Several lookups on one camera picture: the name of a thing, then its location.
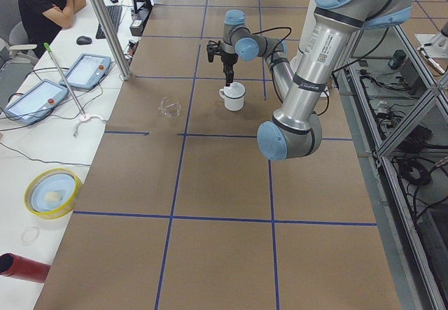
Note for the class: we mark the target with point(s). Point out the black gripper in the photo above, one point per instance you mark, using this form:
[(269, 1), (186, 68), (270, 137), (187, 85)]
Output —
[(228, 59)]

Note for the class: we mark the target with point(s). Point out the clear plastic funnel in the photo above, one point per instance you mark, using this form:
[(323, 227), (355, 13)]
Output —
[(170, 107)]

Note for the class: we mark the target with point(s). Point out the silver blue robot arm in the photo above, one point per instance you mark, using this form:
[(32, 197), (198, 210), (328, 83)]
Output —
[(295, 129)]

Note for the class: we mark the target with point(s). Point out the white enamel mug blue rim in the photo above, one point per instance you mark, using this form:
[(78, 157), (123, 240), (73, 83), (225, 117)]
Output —
[(232, 104)]

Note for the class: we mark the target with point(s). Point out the black computer box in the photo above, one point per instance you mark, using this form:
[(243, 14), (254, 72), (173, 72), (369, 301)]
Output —
[(139, 21)]

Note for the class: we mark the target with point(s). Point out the far blue teach pendant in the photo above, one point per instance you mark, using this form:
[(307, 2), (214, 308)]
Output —
[(87, 71)]

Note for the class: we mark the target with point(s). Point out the blue teach pendant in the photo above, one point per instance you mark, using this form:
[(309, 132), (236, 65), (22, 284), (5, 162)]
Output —
[(37, 103), (87, 71)]

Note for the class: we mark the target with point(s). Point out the black computer mouse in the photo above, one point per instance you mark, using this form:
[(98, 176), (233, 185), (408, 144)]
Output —
[(83, 40)]

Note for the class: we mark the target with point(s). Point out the white curved plastic piece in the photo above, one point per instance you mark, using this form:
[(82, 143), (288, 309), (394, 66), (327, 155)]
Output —
[(86, 117)]

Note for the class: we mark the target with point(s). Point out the metal stick green tip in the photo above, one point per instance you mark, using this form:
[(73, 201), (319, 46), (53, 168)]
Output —
[(58, 67)]

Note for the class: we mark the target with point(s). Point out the near blue teach pendant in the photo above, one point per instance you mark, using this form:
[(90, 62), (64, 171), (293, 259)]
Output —
[(37, 103)]

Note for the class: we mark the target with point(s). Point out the seated person black shirt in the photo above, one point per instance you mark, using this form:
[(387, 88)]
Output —
[(44, 19)]

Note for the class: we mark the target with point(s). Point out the grey office chair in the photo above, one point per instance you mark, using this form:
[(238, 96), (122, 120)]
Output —
[(17, 53)]

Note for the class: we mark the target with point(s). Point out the red cylinder bottle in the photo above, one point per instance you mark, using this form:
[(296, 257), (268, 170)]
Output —
[(18, 267)]

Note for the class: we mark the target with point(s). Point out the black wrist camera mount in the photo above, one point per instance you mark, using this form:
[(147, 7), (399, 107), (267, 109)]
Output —
[(213, 48)]

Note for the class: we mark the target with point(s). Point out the aluminium frame post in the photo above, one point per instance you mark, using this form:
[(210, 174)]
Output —
[(111, 37)]

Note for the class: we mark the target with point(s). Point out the aluminium side frame rack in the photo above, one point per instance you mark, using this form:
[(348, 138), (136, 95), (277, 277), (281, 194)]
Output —
[(394, 88)]

